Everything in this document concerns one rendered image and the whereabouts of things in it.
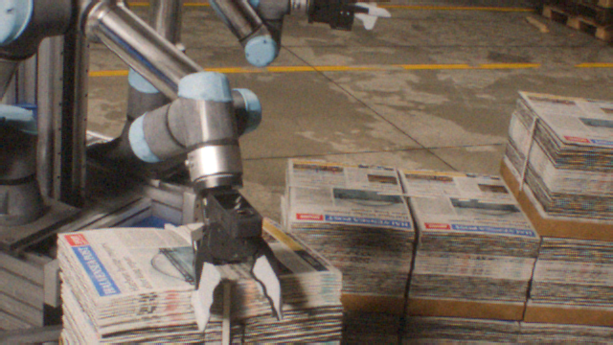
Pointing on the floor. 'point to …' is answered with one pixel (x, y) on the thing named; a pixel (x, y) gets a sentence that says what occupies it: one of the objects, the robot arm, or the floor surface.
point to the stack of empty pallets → (582, 15)
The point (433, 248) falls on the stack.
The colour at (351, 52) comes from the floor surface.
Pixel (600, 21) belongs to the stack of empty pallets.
